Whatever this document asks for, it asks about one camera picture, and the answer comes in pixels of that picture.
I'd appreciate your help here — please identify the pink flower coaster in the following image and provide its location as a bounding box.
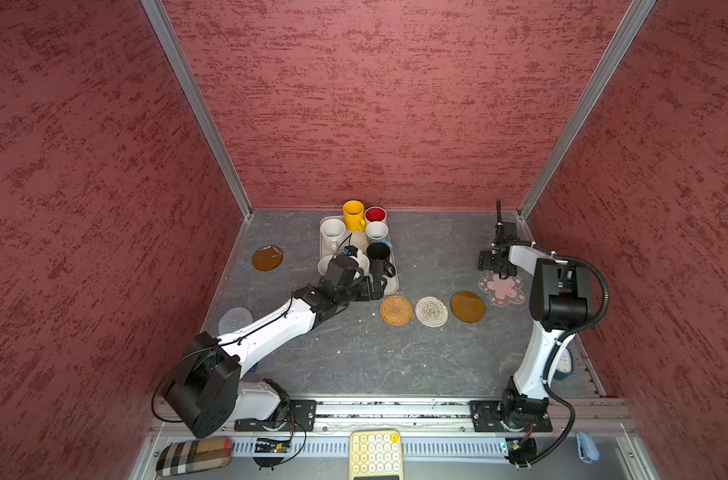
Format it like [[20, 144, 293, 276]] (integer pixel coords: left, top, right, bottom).
[[478, 272, 527, 308]]

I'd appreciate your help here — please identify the brown wooden coaster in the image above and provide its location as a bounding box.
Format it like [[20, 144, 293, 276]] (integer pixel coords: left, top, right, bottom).
[[450, 291, 486, 324]]

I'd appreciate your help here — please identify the woven rattan coaster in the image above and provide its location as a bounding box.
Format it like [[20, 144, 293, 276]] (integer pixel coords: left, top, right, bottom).
[[379, 295, 414, 327]]

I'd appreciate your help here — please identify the white braided coaster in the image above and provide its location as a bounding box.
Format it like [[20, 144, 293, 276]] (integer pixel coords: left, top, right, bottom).
[[415, 296, 449, 328]]

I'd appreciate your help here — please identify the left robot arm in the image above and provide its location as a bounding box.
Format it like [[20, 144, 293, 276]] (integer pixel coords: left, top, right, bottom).
[[151, 255, 396, 439]]

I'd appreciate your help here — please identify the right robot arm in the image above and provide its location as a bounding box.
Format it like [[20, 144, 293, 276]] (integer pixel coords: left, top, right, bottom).
[[478, 220, 610, 431]]

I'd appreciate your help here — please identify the brown glossy coaster left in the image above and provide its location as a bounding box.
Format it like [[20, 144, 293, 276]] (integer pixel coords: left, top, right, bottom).
[[251, 245, 284, 272]]

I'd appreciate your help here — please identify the grey round coaster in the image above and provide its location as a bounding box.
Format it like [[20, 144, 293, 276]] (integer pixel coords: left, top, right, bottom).
[[217, 307, 254, 336]]

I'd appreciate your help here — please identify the lavender mug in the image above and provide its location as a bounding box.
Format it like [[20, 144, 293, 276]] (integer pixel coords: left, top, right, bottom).
[[317, 255, 334, 276]]

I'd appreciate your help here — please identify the white mug front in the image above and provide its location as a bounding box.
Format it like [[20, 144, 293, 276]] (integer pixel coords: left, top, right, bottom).
[[352, 250, 370, 275]]

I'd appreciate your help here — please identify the white mug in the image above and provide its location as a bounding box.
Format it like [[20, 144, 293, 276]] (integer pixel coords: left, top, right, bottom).
[[320, 218, 347, 252], [352, 250, 370, 275]]

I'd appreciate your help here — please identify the beige serving tray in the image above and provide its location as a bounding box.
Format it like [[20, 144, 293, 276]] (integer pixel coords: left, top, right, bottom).
[[319, 215, 400, 295]]

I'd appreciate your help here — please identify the black mug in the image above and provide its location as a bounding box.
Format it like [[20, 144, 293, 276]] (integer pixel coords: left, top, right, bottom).
[[366, 242, 396, 278]]

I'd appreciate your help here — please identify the white mug rear left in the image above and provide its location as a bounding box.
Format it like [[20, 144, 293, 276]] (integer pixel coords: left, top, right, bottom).
[[320, 218, 347, 252]]

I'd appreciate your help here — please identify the blue floral mug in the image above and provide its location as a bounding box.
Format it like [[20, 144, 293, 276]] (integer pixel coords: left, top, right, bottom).
[[365, 221, 393, 249]]

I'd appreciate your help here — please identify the yellow mug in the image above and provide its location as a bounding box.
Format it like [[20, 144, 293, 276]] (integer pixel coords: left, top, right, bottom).
[[343, 200, 367, 232]]

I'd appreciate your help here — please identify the red interior mug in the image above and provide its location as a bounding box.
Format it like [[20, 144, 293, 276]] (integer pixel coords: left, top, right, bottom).
[[365, 206, 388, 223]]

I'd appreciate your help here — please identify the teal alarm clock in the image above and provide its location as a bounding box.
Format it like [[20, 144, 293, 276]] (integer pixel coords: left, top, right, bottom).
[[553, 348, 575, 380]]

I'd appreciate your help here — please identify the yellow keypad calculator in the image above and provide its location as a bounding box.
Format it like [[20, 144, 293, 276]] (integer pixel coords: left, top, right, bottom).
[[349, 429, 405, 480]]

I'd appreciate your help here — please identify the light blue small device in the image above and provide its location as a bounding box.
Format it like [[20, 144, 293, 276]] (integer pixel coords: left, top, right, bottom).
[[576, 432, 600, 464]]

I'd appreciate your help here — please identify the plaid glasses case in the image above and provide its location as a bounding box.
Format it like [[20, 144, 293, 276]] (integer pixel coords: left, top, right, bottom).
[[156, 437, 235, 477]]

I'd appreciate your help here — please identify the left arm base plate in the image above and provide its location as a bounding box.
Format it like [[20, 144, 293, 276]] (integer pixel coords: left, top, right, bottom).
[[233, 399, 317, 432]]

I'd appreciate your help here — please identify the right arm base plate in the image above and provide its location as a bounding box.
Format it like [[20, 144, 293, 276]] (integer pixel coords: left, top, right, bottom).
[[469, 400, 553, 435]]

